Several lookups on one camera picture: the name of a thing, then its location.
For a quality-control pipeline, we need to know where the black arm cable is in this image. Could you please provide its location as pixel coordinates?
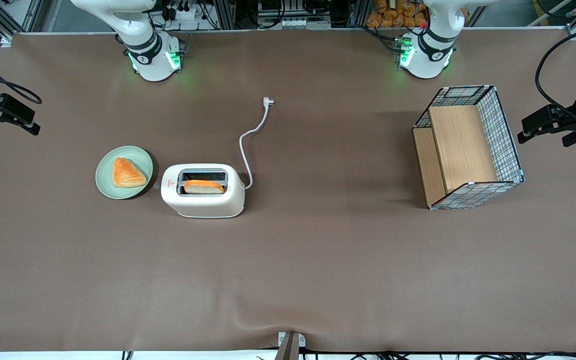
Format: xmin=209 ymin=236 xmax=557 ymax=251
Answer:
xmin=535 ymin=27 xmax=576 ymax=122
xmin=0 ymin=47 xmax=43 ymax=105

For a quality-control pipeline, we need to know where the white two-slot toaster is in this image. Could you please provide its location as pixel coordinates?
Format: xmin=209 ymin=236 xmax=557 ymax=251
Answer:
xmin=154 ymin=163 xmax=246 ymax=219

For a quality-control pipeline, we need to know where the white toaster power cord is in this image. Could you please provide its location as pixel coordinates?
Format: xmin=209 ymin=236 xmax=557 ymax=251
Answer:
xmin=238 ymin=97 xmax=275 ymax=190

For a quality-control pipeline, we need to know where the triangular golden pastry bread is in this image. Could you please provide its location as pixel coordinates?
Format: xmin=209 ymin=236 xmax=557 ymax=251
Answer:
xmin=112 ymin=157 xmax=148 ymax=189

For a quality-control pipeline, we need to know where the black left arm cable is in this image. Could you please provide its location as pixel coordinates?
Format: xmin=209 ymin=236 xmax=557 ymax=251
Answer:
xmin=535 ymin=27 xmax=576 ymax=122

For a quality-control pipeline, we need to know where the toast slice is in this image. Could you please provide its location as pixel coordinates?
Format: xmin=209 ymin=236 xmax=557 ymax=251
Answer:
xmin=183 ymin=179 xmax=226 ymax=196

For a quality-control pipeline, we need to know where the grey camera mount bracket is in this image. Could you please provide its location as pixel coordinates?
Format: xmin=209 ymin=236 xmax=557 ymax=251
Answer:
xmin=274 ymin=331 xmax=307 ymax=360

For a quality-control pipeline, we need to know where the pale green round plate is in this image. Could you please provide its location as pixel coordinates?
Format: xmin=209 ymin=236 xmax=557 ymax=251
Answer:
xmin=95 ymin=145 xmax=154 ymax=201

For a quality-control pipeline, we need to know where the white terminal block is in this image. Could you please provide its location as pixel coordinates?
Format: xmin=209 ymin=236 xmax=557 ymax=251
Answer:
xmin=278 ymin=18 xmax=332 ymax=29

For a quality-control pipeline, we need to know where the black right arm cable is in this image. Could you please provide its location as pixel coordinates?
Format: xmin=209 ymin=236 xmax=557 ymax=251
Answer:
xmin=0 ymin=47 xmax=43 ymax=105

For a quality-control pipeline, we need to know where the wire basket with wooden shelf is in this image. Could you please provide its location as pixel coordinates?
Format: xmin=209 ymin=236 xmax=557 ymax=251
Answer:
xmin=412 ymin=84 xmax=525 ymax=211

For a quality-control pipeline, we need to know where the aluminium frame profile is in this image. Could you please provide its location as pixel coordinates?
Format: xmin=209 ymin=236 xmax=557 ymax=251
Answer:
xmin=216 ymin=0 xmax=236 ymax=30

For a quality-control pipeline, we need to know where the white power strip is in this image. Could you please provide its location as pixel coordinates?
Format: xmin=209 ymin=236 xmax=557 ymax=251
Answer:
xmin=160 ymin=4 xmax=198 ymax=21

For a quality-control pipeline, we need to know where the bag of bread rolls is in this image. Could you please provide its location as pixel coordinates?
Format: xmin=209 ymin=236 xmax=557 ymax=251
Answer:
xmin=366 ymin=0 xmax=430 ymax=29

